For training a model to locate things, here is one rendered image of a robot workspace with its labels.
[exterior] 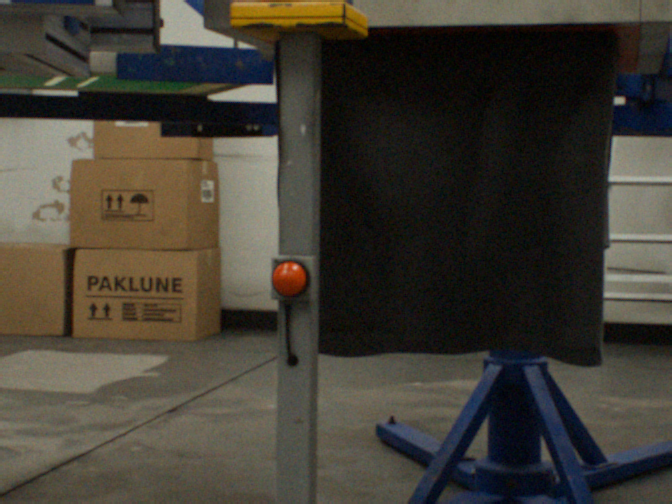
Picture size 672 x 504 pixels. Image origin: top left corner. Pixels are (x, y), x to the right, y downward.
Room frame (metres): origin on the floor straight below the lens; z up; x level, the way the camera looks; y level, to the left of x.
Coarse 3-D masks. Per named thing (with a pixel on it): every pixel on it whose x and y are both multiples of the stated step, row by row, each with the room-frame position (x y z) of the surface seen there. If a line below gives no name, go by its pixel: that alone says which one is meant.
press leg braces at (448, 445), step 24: (480, 384) 3.01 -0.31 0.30; (528, 384) 2.98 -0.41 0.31; (552, 384) 3.17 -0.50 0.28; (480, 408) 2.96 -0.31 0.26; (552, 408) 2.94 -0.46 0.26; (456, 432) 2.92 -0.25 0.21; (552, 432) 2.89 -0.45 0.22; (576, 432) 3.25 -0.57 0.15; (456, 456) 2.89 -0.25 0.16; (552, 456) 2.87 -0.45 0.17; (600, 456) 3.34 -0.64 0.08; (432, 480) 2.84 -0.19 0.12; (576, 480) 2.80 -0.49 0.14
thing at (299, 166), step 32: (256, 32) 1.52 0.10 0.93; (288, 32) 1.51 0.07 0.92; (320, 32) 1.51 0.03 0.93; (352, 32) 1.51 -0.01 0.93; (288, 64) 1.51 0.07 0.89; (320, 64) 1.54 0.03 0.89; (288, 96) 1.51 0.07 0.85; (320, 96) 1.54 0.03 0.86; (288, 128) 1.51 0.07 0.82; (288, 160) 1.51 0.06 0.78; (288, 192) 1.51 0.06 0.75; (288, 224) 1.51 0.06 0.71; (288, 256) 1.50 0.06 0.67; (288, 384) 1.51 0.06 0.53; (288, 416) 1.51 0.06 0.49; (288, 448) 1.51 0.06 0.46; (288, 480) 1.51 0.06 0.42
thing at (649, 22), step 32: (224, 0) 1.73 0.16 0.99; (352, 0) 1.69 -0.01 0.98; (384, 0) 1.69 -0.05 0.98; (416, 0) 1.68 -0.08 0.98; (448, 0) 1.67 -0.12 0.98; (480, 0) 1.66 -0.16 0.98; (512, 0) 1.65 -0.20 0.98; (544, 0) 1.65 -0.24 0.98; (576, 0) 1.64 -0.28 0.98; (608, 0) 1.63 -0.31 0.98; (640, 0) 1.62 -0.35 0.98; (224, 32) 1.78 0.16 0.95; (640, 32) 1.74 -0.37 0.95; (640, 64) 2.20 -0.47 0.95
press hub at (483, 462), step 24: (504, 360) 3.03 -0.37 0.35; (528, 360) 3.03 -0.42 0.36; (504, 384) 3.02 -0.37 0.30; (504, 408) 3.04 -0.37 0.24; (528, 408) 3.03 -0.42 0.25; (504, 432) 3.04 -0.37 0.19; (528, 432) 3.03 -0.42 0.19; (504, 456) 3.04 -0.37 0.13; (528, 456) 3.03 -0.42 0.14; (480, 480) 3.05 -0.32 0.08; (504, 480) 3.01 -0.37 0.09; (528, 480) 3.00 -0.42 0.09; (552, 480) 3.06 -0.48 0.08
